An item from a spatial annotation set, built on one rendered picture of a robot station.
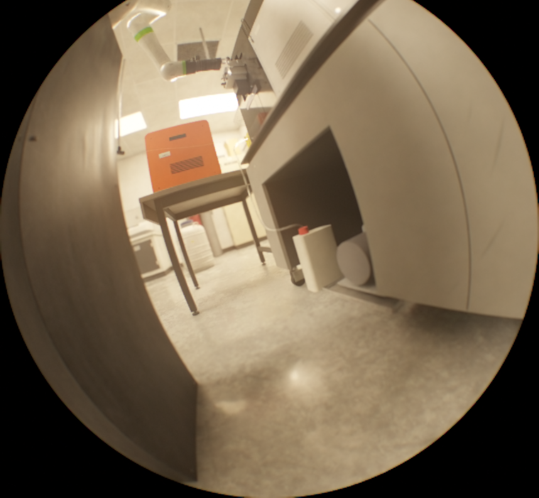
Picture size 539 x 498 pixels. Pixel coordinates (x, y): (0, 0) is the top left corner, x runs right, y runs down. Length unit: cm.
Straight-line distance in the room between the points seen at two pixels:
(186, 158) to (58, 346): 111
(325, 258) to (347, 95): 69
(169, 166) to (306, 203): 81
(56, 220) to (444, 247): 58
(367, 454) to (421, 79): 58
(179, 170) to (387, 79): 107
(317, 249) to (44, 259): 87
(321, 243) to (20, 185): 94
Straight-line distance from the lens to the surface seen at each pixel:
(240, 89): 106
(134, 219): 429
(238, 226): 386
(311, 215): 97
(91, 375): 29
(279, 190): 92
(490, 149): 32
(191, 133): 128
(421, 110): 35
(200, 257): 265
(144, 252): 366
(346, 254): 72
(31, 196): 29
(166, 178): 117
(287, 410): 46
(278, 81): 80
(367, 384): 46
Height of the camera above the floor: 38
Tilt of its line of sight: 2 degrees down
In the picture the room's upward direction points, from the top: 18 degrees counter-clockwise
